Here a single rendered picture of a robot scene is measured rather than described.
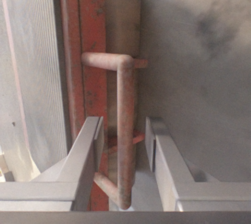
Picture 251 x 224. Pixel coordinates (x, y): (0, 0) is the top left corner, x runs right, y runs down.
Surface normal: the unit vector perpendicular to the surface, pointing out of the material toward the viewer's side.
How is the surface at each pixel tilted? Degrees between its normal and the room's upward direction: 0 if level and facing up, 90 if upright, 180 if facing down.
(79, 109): 90
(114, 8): 65
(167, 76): 0
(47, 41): 0
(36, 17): 0
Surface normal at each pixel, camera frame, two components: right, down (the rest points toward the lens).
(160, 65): -0.76, 0.18
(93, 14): 0.65, 0.22
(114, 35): 0.26, 0.28
